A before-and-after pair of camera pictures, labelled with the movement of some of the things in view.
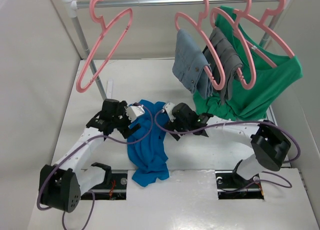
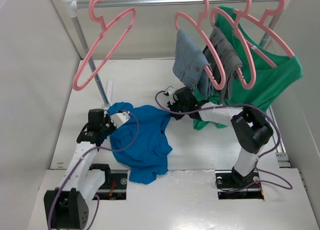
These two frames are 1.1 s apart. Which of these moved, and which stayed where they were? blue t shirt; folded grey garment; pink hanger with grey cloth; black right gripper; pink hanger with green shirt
Moved: blue t shirt; black right gripper
Stayed: pink hanger with green shirt; folded grey garment; pink hanger with grey cloth
